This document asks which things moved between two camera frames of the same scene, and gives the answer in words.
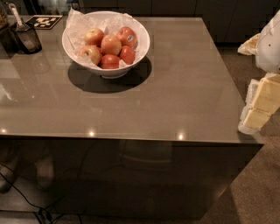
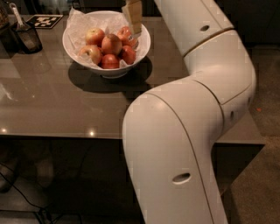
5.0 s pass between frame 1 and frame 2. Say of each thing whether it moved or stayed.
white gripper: moved
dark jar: stayed
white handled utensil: stayed
